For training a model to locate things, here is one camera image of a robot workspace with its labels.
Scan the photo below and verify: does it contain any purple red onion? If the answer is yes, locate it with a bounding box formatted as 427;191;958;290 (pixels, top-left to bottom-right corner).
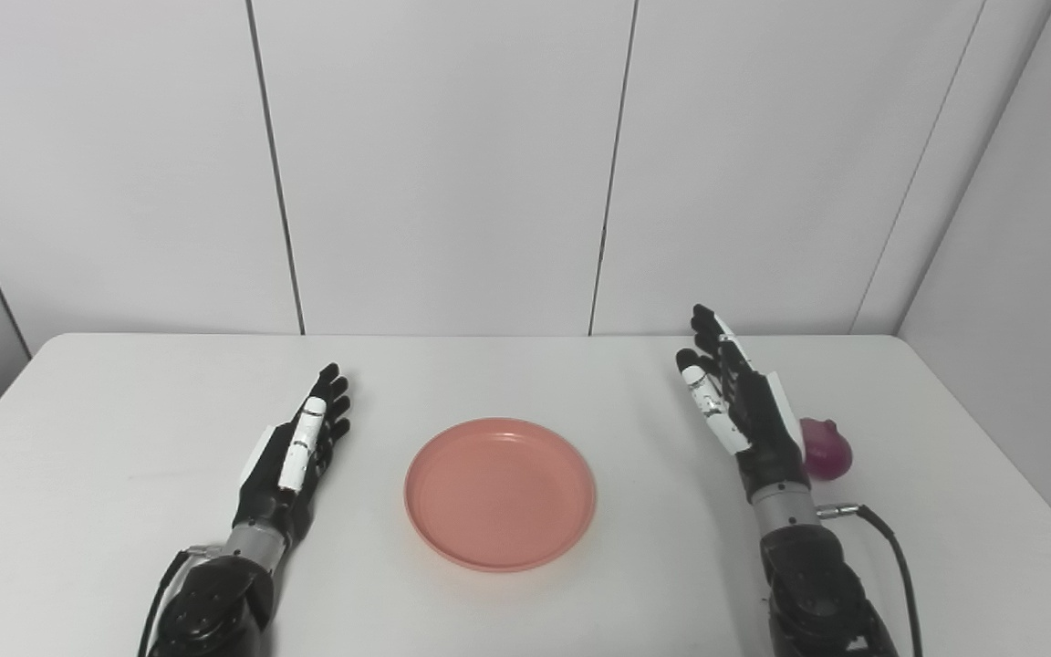
799;418;854;481

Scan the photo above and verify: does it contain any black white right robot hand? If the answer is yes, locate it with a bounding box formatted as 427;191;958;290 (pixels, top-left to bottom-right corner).
675;304;811;505

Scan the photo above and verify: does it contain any pink round plate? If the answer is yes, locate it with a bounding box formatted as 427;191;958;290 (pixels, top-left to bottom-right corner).
403;417;598;574

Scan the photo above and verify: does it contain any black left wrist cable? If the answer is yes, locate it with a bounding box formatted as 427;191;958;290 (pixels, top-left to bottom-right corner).
135;546;221;657

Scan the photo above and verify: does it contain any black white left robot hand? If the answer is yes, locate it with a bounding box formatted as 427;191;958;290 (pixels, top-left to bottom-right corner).
232;363;352;548

